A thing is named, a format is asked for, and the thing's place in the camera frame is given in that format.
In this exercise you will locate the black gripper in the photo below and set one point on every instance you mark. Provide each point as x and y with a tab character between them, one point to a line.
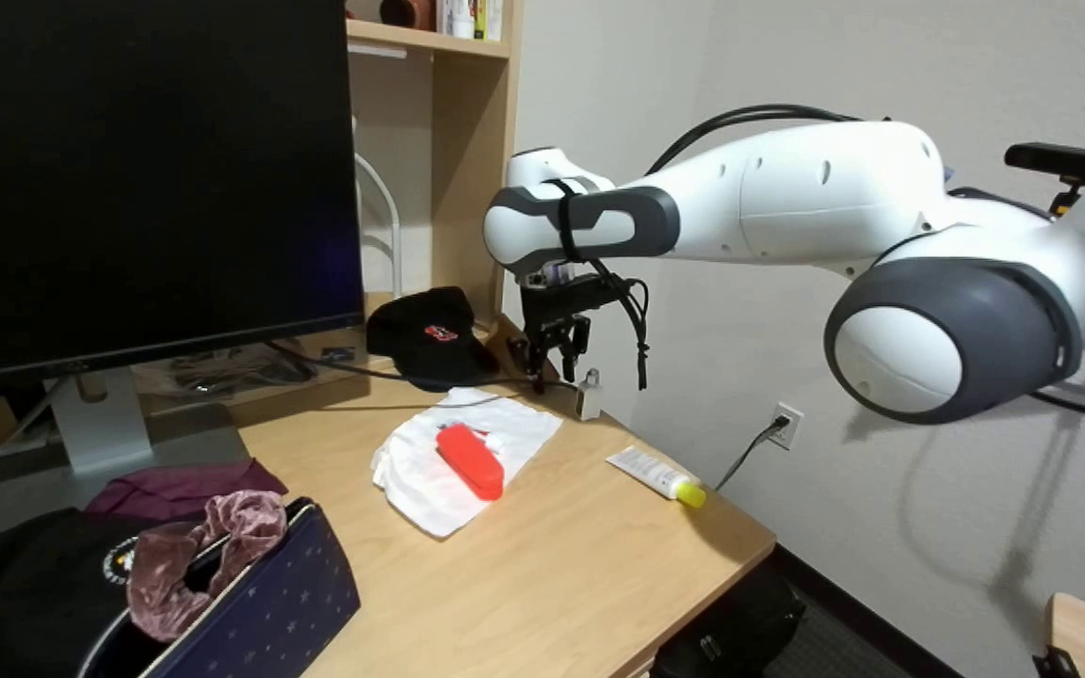
567	290

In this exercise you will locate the brown cardboard box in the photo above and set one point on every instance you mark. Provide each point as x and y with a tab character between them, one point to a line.
509	352

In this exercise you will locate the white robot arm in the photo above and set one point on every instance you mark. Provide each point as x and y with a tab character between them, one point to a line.
807	191

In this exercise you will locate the red plastic object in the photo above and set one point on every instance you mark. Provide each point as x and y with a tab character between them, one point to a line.
468	461

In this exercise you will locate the white tube yellow cap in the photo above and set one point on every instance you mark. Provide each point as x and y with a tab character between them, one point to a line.
641	468

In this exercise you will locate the wooden desk shelf unit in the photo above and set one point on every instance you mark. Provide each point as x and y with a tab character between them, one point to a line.
468	191

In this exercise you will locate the white cloth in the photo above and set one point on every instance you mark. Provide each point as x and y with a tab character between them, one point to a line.
417	485

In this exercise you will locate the black backpack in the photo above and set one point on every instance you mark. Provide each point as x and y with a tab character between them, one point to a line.
733	633

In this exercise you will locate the navy dotted pouch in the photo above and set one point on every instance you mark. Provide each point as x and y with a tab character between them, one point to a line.
280	604

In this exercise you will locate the maroon cloth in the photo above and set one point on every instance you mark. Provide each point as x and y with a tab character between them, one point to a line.
177	485

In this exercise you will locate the pink velvet scrunchie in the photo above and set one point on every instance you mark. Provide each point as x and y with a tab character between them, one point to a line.
172	571

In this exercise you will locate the black computer monitor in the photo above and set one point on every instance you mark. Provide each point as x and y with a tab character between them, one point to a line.
141	175

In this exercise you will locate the black fabric bag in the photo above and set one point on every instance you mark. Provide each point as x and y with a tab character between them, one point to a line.
28	590

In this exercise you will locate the white wall outlet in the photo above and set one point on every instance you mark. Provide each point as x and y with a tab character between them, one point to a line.
792	434

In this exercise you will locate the black bar camera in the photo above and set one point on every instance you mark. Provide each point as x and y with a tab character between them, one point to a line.
1063	161

